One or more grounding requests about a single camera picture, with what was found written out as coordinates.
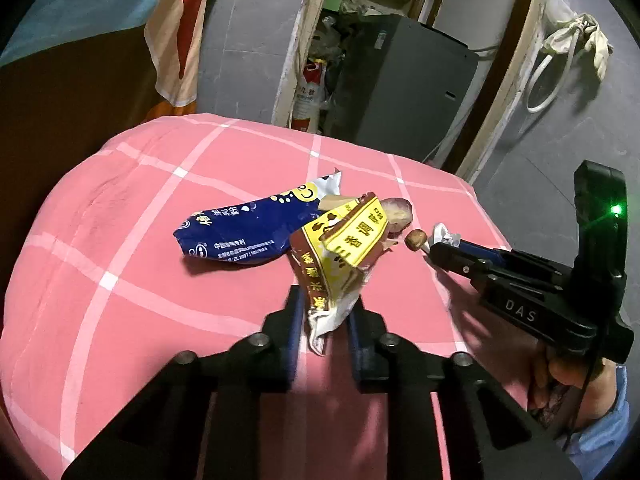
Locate white paper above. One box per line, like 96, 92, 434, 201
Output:
430, 222, 461, 247

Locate yellow brown snack wrapper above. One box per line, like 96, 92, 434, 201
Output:
290, 193, 390, 356

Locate right hand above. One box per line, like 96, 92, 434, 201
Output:
527, 341, 617, 429

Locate small brown nut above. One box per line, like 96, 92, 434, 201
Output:
405, 229, 428, 252

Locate brown food scrap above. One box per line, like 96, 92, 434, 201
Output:
381, 197, 413, 238

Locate pink checked tablecloth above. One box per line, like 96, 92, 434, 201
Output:
1, 114, 533, 479

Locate blue snack wrapper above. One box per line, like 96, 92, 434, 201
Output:
174, 170, 342, 266

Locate grey cabinet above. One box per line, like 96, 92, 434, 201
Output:
324, 14, 478, 162

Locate white red sack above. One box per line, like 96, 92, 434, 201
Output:
291, 58, 326, 133

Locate striped red beige towel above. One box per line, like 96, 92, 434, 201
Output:
144, 0, 207, 107

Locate light blue cloth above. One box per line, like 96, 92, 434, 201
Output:
1, 0, 158, 65

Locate white rope on wall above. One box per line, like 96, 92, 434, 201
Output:
524, 12, 614, 115

